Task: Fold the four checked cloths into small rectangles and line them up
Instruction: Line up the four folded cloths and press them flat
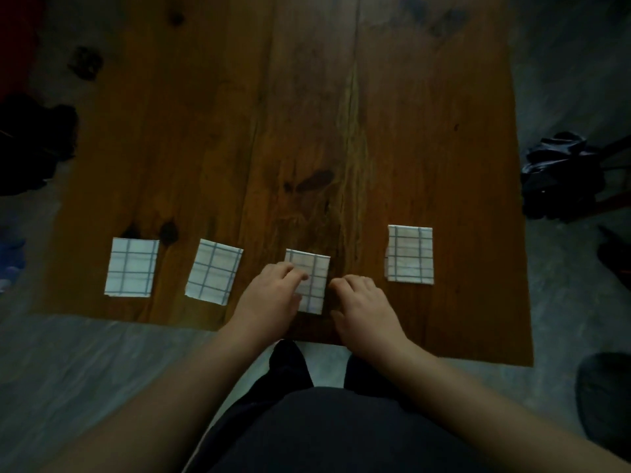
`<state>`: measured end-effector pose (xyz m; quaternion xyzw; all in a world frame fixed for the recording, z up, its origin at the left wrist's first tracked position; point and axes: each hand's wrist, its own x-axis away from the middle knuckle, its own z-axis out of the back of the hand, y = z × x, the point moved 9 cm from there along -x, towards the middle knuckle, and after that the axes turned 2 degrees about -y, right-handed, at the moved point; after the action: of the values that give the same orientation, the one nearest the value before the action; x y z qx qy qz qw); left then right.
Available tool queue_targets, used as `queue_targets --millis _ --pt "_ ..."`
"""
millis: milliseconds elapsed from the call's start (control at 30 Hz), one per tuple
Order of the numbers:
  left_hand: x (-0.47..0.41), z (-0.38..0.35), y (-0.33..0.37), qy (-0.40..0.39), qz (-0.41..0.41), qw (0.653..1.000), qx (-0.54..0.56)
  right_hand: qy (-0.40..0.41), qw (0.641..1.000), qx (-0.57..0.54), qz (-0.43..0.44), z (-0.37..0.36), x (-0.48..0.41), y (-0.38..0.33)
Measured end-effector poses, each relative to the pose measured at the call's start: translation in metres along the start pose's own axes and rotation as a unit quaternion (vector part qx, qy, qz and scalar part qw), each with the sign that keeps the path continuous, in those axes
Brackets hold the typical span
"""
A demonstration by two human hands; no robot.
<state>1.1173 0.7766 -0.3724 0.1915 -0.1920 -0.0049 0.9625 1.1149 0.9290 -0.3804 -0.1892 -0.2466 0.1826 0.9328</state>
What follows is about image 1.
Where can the person's right hand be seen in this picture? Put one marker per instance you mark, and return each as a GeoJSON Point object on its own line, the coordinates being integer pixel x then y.
{"type": "Point", "coordinates": [369, 320]}

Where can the person's left hand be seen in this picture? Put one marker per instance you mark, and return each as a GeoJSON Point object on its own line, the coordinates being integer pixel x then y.
{"type": "Point", "coordinates": [266, 310]}

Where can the person's right forearm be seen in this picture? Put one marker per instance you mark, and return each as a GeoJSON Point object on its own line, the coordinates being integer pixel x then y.
{"type": "Point", "coordinates": [503, 413]}

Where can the person's left forearm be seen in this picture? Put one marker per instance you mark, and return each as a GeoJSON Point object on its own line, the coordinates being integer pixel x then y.
{"type": "Point", "coordinates": [162, 408]}

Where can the person's black trousers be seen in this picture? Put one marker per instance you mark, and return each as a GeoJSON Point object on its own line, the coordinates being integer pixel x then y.
{"type": "Point", "coordinates": [291, 364]}

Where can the person's black top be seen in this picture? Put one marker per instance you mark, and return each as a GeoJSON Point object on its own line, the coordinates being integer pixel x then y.
{"type": "Point", "coordinates": [345, 433]}

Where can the black blue bag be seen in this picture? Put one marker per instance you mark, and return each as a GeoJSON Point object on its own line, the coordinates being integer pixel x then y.
{"type": "Point", "coordinates": [562, 177]}

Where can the blue plastic bag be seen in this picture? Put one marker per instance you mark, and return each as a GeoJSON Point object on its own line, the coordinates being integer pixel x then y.
{"type": "Point", "coordinates": [10, 261]}

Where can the black backpack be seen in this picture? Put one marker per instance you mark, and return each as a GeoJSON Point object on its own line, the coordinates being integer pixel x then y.
{"type": "Point", "coordinates": [34, 142]}

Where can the small black floor object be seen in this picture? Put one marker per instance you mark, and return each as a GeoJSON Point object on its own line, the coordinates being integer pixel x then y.
{"type": "Point", "coordinates": [86, 63]}

